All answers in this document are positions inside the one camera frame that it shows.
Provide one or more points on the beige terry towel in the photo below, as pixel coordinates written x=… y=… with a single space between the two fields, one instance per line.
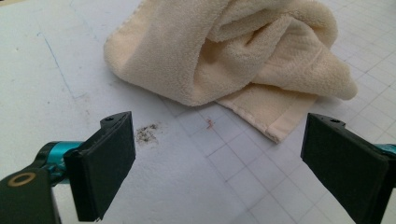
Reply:
x=186 y=53

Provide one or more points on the white grid mat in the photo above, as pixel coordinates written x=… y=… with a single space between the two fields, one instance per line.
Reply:
x=218 y=177

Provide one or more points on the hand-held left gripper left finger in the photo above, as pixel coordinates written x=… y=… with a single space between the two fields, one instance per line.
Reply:
x=99 y=168

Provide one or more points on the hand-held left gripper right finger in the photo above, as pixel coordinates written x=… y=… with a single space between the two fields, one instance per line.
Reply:
x=348 y=168

